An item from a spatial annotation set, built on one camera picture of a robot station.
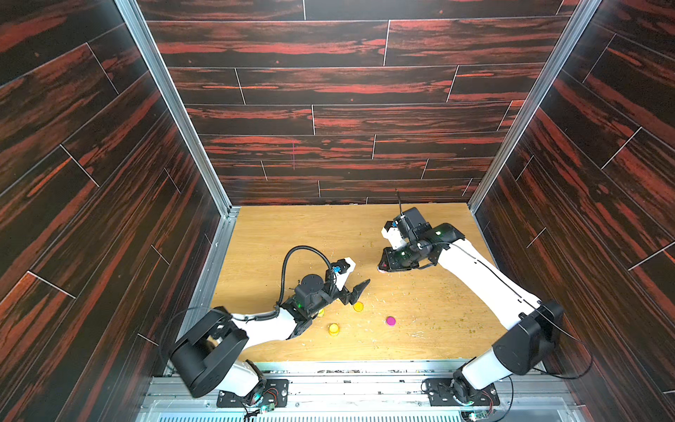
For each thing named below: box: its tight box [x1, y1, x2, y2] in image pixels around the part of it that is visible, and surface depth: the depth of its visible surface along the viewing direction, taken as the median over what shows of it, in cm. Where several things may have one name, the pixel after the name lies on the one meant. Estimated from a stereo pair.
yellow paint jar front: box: [327, 322, 341, 337], surface depth 86 cm
